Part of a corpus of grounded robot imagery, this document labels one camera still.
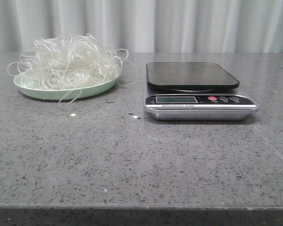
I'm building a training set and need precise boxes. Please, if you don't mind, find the white translucent vermicelli bundle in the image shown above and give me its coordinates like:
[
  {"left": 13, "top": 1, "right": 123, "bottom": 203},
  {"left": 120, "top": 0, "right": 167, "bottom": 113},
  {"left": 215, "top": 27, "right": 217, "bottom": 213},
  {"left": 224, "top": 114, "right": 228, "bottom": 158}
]
[{"left": 7, "top": 34, "right": 136, "bottom": 90}]

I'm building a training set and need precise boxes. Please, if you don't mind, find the silver black kitchen scale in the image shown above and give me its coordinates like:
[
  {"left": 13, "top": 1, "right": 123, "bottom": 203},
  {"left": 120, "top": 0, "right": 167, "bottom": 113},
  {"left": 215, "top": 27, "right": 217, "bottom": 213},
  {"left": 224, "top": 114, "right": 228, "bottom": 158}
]
[{"left": 143, "top": 62, "right": 259, "bottom": 121}]

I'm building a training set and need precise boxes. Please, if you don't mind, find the light green round plate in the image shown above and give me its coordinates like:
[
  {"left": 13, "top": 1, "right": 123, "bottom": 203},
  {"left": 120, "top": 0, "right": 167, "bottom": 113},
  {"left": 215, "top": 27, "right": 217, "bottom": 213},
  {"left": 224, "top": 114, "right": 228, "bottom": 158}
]
[{"left": 13, "top": 71, "right": 120, "bottom": 101}]

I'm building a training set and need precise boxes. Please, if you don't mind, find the white pleated curtain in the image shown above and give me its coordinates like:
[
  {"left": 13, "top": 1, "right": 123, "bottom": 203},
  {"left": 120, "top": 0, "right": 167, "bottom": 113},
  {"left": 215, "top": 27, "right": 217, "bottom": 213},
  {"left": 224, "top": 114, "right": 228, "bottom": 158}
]
[{"left": 0, "top": 0, "right": 283, "bottom": 53}]

